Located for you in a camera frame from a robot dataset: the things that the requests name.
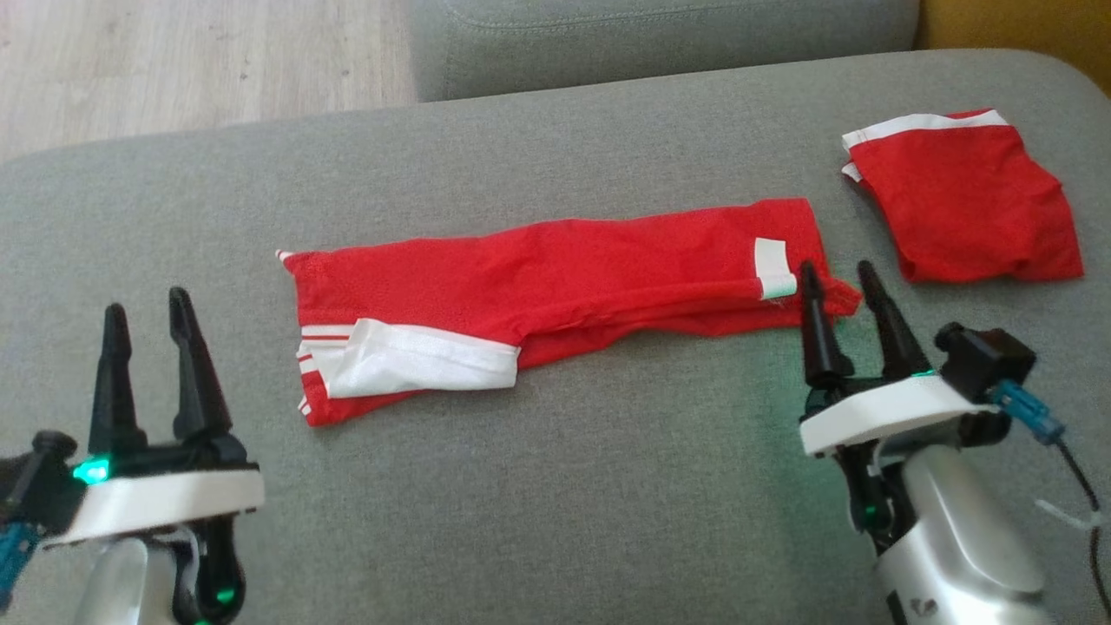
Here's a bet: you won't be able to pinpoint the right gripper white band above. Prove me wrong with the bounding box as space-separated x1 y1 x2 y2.
799 260 999 458

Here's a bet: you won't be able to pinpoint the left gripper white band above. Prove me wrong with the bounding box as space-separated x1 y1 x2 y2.
39 286 266 548

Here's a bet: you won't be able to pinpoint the red shorts with white band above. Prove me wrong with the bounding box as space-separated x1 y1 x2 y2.
840 109 1086 285

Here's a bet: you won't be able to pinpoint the red Bulls basketball jersey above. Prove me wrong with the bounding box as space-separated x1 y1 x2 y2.
276 198 863 428

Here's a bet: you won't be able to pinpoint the wide yellow sofa backrest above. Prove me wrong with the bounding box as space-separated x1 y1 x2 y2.
916 0 1111 96

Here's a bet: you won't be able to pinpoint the long grey sofa seat cushion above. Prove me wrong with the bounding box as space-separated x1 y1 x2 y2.
408 0 923 103

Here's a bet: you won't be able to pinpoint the right blue plug black cable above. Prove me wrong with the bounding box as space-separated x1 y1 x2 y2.
989 379 1111 625

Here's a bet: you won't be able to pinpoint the blue plug black cable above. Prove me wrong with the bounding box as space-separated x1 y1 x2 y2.
989 379 1111 625
0 521 40 613

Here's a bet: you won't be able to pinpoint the left blue plug black cable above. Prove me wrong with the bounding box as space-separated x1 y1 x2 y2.
0 521 40 613

